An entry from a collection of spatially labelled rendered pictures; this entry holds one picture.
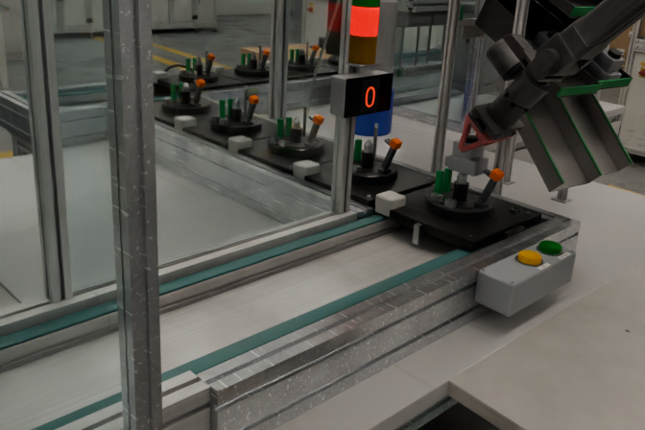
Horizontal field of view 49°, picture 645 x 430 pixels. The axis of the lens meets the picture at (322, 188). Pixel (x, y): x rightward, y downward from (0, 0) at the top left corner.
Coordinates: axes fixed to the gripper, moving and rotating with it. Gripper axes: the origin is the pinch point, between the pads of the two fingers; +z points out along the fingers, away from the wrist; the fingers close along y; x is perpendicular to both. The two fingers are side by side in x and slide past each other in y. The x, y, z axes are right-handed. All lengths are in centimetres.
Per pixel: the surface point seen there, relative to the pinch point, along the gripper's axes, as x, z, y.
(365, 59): -18.5, -6.4, 20.8
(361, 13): -24.0, -11.9, 21.7
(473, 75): -44, 39, -85
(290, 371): 24, 3, 60
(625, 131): -53, 151, -408
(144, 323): 16, -12, 83
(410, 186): -3.4, 19.7, -1.9
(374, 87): -14.7, -2.7, 18.2
